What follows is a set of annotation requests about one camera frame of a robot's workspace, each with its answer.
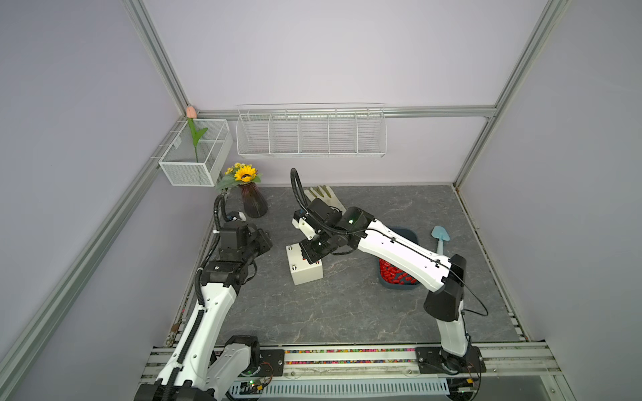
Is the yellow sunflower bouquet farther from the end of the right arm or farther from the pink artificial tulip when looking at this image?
the end of the right arm

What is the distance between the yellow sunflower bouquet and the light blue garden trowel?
0.75 meters

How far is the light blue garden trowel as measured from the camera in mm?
983

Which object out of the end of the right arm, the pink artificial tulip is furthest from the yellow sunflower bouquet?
the end of the right arm

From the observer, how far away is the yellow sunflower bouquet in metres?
0.91

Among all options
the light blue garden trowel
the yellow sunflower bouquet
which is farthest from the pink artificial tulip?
the light blue garden trowel

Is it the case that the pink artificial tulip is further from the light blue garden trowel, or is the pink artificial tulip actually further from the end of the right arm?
Result: the light blue garden trowel

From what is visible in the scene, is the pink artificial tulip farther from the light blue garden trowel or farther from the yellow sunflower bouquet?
the light blue garden trowel
